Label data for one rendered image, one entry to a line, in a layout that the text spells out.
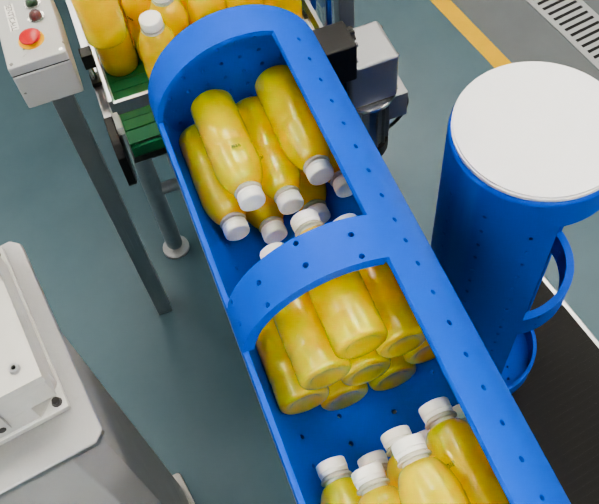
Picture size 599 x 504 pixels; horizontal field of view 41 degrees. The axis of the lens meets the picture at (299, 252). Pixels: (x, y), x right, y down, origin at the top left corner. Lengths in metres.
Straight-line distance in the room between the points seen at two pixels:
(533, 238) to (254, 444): 1.08
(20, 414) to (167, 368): 1.32
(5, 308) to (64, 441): 0.17
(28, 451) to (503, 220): 0.77
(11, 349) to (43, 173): 1.82
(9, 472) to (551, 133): 0.91
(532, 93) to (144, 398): 1.36
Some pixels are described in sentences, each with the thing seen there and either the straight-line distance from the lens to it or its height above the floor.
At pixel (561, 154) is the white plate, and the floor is 1.04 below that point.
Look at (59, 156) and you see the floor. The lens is 2.76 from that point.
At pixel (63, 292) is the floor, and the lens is 2.47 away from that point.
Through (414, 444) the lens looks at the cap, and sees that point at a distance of 0.92.
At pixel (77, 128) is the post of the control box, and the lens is 1.67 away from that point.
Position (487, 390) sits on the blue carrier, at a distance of 0.92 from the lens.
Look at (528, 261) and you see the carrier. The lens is 1.40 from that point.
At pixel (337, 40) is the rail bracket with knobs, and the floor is 1.00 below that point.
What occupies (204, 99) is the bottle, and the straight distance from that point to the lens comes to 1.23.
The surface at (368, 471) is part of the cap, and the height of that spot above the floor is 1.12.
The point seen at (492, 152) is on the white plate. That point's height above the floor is 1.04.
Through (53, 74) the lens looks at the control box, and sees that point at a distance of 1.45.
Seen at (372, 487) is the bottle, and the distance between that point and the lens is 0.96.
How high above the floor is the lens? 2.05
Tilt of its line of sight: 59 degrees down
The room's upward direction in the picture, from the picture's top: 8 degrees counter-clockwise
